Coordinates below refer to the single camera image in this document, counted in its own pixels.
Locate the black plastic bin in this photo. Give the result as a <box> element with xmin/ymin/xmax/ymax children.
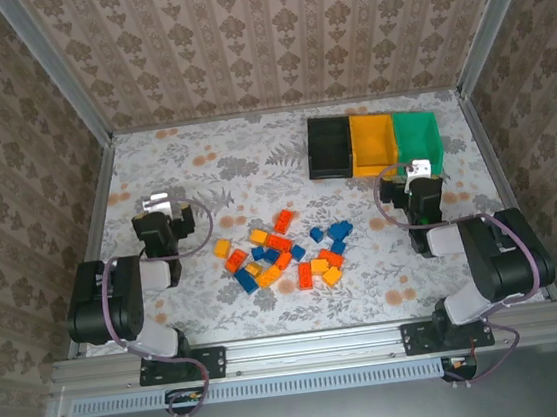
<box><xmin>301</xmin><ymin>112</ymin><xmax>359</xmax><ymax>184</ymax></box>

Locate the aluminium frame post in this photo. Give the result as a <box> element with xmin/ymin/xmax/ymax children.
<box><xmin>446</xmin><ymin>0</ymin><xmax>555</xmax><ymax>98</ymax></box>
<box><xmin>0</xmin><ymin>0</ymin><xmax>116</xmax><ymax>159</ymax></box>

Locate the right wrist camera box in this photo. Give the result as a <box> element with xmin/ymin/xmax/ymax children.
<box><xmin>403</xmin><ymin>156</ymin><xmax>435</xmax><ymax>181</ymax></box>

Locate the floral table cover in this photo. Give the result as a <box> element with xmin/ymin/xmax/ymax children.
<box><xmin>59</xmin><ymin>79</ymin><xmax>555</xmax><ymax>358</ymax></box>

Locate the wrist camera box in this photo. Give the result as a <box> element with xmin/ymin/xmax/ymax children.
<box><xmin>403</xmin><ymin>156</ymin><xmax>435</xmax><ymax>181</ymax></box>
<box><xmin>138</xmin><ymin>190</ymin><xmax>173</xmax><ymax>216</ymax></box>

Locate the yellow plastic bin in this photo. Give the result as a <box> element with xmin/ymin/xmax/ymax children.
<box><xmin>344</xmin><ymin>109</ymin><xmax>404</xmax><ymax>181</ymax></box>

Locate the grey slotted cable duct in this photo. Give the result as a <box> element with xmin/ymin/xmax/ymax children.
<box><xmin>70</xmin><ymin>355</ymin><xmax>449</xmax><ymax>417</ymax></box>

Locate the aluminium frame rail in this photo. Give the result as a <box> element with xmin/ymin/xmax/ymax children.
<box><xmin>48</xmin><ymin>302</ymin><xmax>557</xmax><ymax>399</ymax></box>

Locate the green plastic bin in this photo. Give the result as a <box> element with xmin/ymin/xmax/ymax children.
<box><xmin>389</xmin><ymin>106</ymin><xmax>449</xmax><ymax>180</ymax></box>

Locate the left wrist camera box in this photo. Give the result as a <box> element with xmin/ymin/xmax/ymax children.
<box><xmin>138</xmin><ymin>190</ymin><xmax>173</xmax><ymax>216</ymax></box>

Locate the black controller board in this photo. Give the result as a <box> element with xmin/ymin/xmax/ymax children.
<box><xmin>439</xmin><ymin>352</ymin><xmax>480</xmax><ymax>384</ymax></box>
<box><xmin>163</xmin><ymin>385</ymin><xmax>211</xmax><ymax>416</ymax></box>

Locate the large blue lego brick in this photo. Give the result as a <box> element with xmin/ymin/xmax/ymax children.
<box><xmin>325</xmin><ymin>219</ymin><xmax>355</xmax><ymax>243</ymax></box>

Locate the long blue lego brick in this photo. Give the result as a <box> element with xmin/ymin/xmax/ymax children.
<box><xmin>233</xmin><ymin>266</ymin><xmax>260</xmax><ymax>296</ymax></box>

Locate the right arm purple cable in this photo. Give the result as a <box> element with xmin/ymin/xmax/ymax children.
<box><xmin>369</xmin><ymin>147</ymin><xmax>555</xmax><ymax>397</ymax></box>

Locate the aluminium side rail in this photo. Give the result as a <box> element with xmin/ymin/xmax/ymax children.
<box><xmin>455</xmin><ymin>80</ymin><xmax>557</xmax><ymax>310</ymax></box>
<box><xmin>44</xmin><ymin>136</ymin><xmax>140</xmax><ymax>359</ymax></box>

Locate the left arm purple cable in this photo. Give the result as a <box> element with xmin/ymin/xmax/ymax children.
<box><xmin>91</xmin><ymin>193</ymin><xmax>237</xmax><ymax>417</ymax></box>

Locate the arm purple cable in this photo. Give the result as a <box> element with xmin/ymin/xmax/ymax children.
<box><xmin>369</xmin><ymin>147</ymin><xmax>555</xmax><ymax>397</ymax></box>
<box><xmin>91</xmin><ymin>193</ymin><xmax>237</xmax><ymax>417</ymax></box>

